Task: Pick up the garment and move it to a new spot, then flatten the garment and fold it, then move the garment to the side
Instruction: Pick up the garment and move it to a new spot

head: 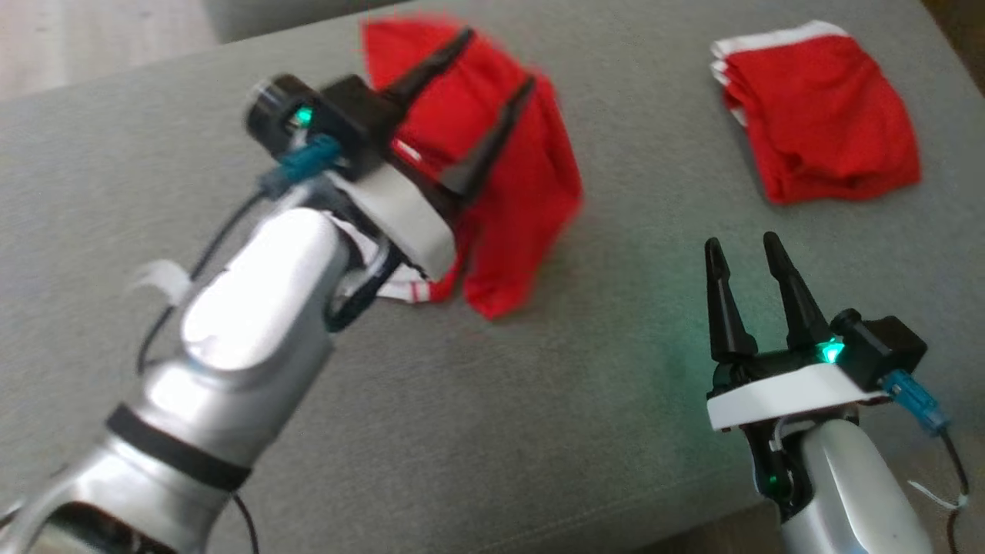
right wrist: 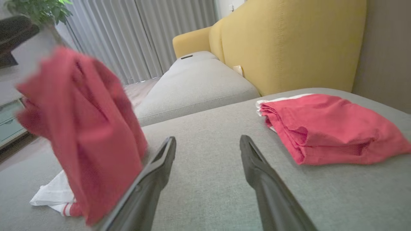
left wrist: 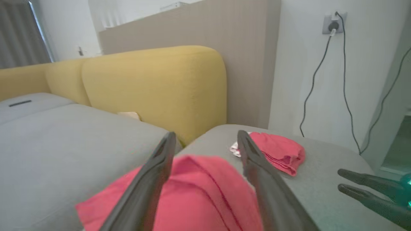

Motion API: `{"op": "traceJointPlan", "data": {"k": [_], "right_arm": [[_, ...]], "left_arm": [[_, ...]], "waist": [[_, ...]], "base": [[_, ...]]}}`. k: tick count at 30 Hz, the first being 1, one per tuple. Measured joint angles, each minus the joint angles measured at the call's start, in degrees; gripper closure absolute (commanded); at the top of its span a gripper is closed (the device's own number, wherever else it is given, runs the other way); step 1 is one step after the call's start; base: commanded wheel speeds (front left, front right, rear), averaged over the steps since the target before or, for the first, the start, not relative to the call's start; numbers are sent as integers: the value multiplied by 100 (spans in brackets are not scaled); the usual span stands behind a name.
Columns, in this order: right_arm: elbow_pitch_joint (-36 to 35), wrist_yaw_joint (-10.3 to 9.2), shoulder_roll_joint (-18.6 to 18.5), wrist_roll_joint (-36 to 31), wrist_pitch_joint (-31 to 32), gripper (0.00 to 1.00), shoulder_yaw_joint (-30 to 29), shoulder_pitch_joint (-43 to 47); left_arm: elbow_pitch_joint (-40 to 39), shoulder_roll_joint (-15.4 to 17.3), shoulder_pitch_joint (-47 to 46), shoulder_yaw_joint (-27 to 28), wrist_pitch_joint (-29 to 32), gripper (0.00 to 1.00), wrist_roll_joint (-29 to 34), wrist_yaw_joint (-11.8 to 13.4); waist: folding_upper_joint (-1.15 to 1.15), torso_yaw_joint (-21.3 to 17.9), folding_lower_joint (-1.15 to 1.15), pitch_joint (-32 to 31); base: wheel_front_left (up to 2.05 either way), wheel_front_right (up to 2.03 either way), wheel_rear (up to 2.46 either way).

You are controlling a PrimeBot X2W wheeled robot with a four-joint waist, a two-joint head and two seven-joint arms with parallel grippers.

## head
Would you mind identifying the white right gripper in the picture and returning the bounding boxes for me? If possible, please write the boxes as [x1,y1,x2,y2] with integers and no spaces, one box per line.
[704,230,887,432]

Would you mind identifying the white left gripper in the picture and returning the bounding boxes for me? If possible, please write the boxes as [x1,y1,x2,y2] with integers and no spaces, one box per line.
[319,27,537,282]

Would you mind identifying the red white numbered jersey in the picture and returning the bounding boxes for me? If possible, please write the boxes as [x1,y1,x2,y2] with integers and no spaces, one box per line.
[360,15,586,320]

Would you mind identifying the red shorts with white stripe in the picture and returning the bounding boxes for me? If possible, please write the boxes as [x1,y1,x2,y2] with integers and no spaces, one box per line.
[710,21,922,206]

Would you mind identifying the small grey sofa cushion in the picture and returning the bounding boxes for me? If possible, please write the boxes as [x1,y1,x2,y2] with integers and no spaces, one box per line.
[202,0,409,43]

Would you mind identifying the large grey sofa seat cushion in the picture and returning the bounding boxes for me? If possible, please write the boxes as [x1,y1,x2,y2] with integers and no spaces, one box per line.
[0,0,985,554]

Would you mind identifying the black cable with teal plug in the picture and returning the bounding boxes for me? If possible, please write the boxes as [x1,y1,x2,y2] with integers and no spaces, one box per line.
[881,369,972,554]
[137,135,343,554]

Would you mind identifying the white cable tie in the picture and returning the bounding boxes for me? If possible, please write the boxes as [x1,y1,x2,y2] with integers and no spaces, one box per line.
[908,481,969,512]

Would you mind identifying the white cable label flag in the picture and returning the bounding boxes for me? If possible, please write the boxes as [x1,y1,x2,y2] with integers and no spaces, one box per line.
[131,260,193,307]

